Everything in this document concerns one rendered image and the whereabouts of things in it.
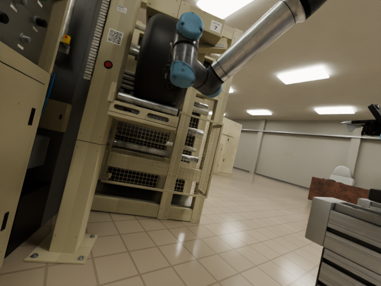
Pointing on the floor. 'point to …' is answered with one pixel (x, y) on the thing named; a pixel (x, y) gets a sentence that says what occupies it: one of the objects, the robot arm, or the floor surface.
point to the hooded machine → (343, 175)
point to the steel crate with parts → (335, 190)
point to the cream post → (93, 131)
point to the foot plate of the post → (85, 248)
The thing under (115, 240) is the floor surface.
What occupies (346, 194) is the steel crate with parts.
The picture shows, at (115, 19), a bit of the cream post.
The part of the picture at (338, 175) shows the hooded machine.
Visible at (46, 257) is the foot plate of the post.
